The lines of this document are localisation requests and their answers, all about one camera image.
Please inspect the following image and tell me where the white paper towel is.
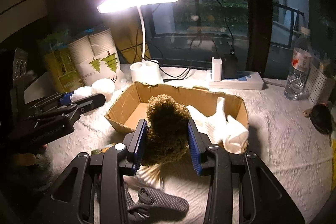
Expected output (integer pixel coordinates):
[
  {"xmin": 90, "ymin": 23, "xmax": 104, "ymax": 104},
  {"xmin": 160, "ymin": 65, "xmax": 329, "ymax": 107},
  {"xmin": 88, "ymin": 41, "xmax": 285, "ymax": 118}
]
[{"xmin": 70, "ymin": 79, "xmax": 115, "ymax": 102}]

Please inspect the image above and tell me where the white knit glove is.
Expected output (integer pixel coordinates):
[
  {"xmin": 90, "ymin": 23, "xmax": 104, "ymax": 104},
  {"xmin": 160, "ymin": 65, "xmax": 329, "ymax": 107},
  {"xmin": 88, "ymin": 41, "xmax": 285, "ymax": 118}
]
[{"xmin": 187, "ymin": 97, "xmax": 249, "ymax": 155}]

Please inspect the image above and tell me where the grey dotted sock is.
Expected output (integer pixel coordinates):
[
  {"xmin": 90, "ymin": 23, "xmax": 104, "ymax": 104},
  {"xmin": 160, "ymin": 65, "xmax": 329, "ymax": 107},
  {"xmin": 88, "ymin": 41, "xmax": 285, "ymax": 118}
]
[{"xmin": 125, "ymin": 187, "xmax": 189, "ymax": 223}]

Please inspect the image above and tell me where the brown fuzzy ball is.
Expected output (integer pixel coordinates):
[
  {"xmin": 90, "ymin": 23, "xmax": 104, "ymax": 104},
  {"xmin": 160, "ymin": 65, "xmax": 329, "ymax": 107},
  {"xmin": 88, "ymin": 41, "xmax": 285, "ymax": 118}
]
[{"xmin": 142, "ymin": 94, "xmax": 191, "ymax": 166}]

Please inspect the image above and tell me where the green snack package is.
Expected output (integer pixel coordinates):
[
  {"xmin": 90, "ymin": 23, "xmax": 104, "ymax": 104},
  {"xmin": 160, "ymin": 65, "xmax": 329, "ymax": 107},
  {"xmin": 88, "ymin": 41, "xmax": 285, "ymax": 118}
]
[{"xmin": 38, "ymin": 29, "xmax": 84, "ymax": 93}]

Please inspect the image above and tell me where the white embossed table cloth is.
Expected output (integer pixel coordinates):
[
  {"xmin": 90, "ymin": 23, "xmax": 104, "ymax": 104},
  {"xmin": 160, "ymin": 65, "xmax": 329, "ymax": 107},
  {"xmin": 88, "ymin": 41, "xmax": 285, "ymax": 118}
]
[{"xmin": 34, "ymin": 65, "xmax": 334, "ymax": 224}]

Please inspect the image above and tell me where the paper cup pack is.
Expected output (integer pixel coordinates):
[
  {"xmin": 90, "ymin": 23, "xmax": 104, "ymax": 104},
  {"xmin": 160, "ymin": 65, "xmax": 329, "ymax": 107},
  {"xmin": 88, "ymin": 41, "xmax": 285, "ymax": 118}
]
[{"xmin": 68, "ymin": 25, "xmax": 121, "ymax": 86}]

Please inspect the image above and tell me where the open cardboard box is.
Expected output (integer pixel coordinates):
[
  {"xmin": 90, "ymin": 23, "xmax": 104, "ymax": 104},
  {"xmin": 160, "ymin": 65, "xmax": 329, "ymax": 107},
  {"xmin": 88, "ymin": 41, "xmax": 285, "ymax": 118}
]
[{"xmin": 105, "ymin": 82, "xmax": 248, "ymax": 141}]

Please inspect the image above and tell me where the yellow tissue pack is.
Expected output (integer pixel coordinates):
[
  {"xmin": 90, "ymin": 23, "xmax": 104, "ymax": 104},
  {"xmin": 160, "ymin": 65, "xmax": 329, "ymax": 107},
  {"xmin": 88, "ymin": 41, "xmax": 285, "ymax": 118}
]
[{"xmin": 331, "ymin": 139, "xmax": 336, "ymax": 190}]

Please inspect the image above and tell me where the white desk lamp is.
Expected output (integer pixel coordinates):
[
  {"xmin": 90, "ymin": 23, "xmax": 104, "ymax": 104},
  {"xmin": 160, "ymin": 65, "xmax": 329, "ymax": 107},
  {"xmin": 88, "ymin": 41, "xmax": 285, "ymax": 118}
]
[{"xmin": 97, "ymin": 0, "xmax": 179, "ymax": 85}]

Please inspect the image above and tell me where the black round lid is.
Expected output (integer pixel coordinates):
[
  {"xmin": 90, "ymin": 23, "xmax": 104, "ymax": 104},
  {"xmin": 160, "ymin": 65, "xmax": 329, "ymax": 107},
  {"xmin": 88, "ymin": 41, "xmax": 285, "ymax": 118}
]
[{"xmin": 309, "ymin": 103, "xmax": 333, "ymax": 135}]

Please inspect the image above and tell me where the white power strip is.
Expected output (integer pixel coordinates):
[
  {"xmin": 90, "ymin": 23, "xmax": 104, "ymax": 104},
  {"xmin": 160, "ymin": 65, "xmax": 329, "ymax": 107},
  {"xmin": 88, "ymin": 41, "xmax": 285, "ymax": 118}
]
[{"xmin": 206, "ymin": 70, "xmax": 264, "ymax": 90}]

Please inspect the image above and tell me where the clear water bottle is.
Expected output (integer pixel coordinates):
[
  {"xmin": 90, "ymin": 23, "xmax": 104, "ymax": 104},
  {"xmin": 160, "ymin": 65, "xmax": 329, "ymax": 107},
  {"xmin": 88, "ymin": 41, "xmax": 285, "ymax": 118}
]
[{"xmin": 284, "ymin": 26, "xmax": 313, "ymax": 101}]

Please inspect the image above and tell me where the white perforated basket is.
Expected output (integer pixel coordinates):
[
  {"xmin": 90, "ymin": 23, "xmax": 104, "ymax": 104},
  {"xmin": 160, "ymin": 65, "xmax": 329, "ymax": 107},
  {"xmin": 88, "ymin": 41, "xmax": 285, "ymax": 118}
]
[{"xmin": 305, "ymin": 65, "xmax": 327, "ymax": 104}]

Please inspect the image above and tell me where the dark power adapter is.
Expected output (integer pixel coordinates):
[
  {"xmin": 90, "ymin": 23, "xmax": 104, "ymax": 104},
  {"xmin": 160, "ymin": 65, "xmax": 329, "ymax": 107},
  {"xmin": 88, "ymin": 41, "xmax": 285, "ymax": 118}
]
[{"xmin": 224, "ymin": 49, "xmax": 238, "ymax": 79}]

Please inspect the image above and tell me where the white usb charger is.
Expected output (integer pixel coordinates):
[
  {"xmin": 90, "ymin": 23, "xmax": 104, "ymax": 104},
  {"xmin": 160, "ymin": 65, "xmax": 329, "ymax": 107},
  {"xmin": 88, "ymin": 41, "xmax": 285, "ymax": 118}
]
[{"xmin": 211, "ymin": 57, "xmax": 223, "ymax": 82}]

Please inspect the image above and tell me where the black charger cable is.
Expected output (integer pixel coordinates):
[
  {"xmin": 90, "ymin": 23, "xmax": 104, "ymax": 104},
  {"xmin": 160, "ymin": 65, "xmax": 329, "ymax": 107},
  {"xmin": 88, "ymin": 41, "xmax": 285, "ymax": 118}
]
[{"xmin": 115, "ymin": 0, "xmax": 236, "ymax": 83}]

